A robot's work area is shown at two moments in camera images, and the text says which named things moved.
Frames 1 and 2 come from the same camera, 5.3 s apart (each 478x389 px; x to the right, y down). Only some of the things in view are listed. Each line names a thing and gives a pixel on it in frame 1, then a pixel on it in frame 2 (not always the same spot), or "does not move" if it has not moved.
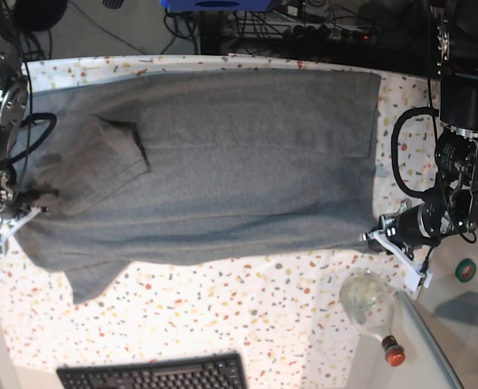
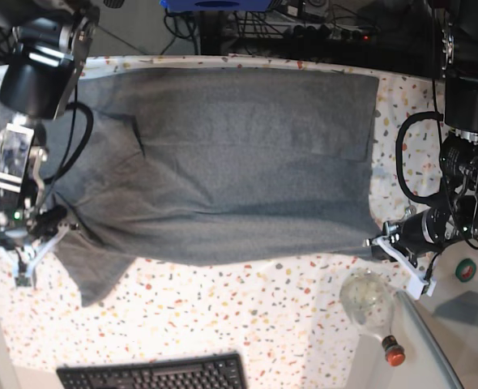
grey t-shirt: x=194 y=166 does not move
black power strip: x=326 y=32 does not move
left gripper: x=20 y=201 → x=40 y=224
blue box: x=215 y=6 does not move
